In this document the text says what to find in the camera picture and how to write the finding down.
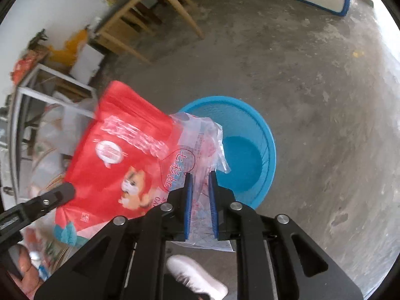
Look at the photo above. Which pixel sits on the red snack bag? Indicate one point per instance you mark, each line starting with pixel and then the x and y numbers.
pixel 131 156

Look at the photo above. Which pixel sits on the white shoe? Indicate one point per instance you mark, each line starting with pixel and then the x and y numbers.
pixel 193 280

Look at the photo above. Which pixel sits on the blue plastic waste basket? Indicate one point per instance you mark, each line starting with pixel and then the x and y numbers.
pixel 248 143

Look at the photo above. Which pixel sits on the person's left hand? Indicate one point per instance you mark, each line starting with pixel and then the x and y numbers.
pixel 31 281

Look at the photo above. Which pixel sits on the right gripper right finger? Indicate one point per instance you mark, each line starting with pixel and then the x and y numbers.
pixel 220 199

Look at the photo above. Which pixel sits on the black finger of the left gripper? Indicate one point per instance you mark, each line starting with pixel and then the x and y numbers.
pixel 23 214

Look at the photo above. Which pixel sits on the white metal frame shelf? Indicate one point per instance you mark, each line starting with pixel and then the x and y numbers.
pixel 28 102

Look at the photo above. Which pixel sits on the wooden chair black seat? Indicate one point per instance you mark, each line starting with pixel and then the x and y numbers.
pixel 126 19

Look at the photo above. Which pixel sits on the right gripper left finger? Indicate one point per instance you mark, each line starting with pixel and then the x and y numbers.
pixel 181 199

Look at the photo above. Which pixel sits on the white cardboard box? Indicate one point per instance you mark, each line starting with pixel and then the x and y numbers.
pixel 87 64

